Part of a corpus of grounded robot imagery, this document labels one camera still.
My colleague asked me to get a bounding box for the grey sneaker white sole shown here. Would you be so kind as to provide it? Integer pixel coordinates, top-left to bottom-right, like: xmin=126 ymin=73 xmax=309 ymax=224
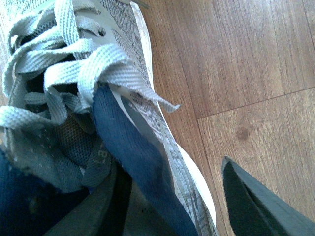
xmin=0 ymin=0 xmax=218 ymax=236

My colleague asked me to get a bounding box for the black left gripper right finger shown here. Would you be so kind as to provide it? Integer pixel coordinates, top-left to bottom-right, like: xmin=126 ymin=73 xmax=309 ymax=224
xmin=221 ymin=156 xmax=315 ymax=236

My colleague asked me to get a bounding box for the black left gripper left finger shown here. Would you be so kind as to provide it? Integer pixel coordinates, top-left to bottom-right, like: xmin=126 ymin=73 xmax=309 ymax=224
xmin=45 ymin=164 xmax=132 ymax=236

